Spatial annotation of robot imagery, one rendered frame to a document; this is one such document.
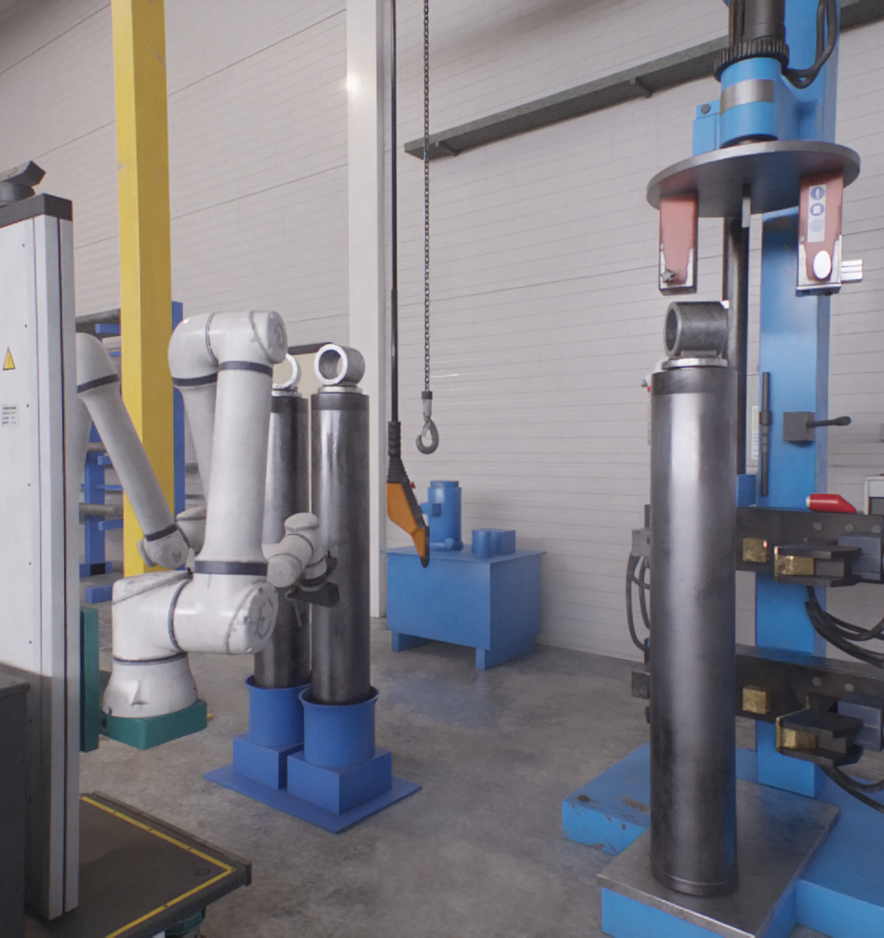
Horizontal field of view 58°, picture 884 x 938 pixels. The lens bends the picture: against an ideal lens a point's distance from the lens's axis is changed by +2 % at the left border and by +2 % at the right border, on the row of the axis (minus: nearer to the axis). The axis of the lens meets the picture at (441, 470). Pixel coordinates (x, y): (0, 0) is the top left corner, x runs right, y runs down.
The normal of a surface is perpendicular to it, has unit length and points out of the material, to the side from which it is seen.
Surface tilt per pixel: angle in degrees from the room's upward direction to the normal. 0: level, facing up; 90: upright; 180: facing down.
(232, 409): 80
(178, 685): 68
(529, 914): 0
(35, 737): 90
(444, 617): 90
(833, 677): 90
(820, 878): 0
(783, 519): 90
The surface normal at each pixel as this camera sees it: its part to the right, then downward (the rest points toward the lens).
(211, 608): -0.22, -0.14
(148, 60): 0.78, 0.01
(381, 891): 0.00, -1.00
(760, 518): -0.62, 0.02
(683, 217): -0.38, 0.03
